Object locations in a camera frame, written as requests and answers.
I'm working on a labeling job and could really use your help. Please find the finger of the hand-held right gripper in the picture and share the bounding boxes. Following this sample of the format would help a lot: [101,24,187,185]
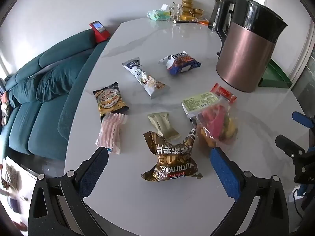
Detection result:
[275,135,306,161]
[292,111,315,128]

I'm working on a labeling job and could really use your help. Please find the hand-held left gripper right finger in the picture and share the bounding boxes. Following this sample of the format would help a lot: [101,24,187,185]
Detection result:
[210,147,289,236]

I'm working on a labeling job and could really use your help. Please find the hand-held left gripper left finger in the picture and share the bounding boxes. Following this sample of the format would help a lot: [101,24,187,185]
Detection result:
[28,147,110,236]

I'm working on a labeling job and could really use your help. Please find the pink striped snack packet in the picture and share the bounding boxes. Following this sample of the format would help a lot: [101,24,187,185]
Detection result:
[95,113,128,155]

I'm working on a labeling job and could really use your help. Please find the clear bag of dried fruit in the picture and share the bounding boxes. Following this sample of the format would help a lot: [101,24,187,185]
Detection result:
[182,91,239,150]

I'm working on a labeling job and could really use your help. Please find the green tray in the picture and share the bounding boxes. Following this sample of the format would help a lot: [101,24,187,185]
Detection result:
[258,59,292,88]

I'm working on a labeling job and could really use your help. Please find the brown snack bag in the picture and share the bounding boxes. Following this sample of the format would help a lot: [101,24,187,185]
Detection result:
[141,127,203,182]

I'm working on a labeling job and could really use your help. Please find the black gold cookie packet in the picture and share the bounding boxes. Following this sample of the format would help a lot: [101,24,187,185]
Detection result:
[93,82,130,122]

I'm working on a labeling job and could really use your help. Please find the pale green snack bar packet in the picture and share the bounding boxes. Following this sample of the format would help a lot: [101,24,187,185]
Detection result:
[148,112,181,139]

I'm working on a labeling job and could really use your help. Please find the red snack packet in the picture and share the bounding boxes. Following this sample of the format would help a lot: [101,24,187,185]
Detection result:
[211,83,237,103]

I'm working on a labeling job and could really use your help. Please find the long white snack packet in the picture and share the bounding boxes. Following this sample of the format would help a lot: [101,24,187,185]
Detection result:
[122,57,171,99]

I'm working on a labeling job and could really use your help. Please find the blue white snack packet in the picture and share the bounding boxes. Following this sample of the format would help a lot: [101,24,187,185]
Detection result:
[159,51,201,76]

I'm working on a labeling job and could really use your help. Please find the glass display cabinet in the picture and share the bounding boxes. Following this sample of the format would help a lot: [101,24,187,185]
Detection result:
[294,54,315,115]

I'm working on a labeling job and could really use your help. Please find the teal sofa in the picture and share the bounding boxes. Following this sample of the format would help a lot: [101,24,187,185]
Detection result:
[0,28,110,161]

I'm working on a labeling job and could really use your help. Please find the white printed panel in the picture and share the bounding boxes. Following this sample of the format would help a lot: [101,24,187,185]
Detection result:
[0,156,40,231]

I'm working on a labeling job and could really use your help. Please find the rose gold kettle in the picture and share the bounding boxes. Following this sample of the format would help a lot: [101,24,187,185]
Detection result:
[216,0,288,93]

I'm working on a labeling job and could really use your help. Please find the teal cushion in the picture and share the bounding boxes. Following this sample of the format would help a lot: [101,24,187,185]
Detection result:
[10,65,77,102]

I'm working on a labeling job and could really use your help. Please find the patterned cushion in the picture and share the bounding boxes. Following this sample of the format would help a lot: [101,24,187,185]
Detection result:
[0,91,10,126]

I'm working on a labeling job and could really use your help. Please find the red tablet device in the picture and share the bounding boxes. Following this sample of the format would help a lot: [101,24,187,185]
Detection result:
[89,21,112,44]

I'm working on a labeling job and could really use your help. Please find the glass pitcher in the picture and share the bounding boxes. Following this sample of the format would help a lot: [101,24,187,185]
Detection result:
[208,0,223,29]

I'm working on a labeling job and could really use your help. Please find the gold bowl stack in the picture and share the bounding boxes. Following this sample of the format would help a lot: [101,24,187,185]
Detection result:
[181,0,195,16]

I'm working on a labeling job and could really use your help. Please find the green wipes pack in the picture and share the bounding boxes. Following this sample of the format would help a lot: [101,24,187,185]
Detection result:
[147,9,171,21]

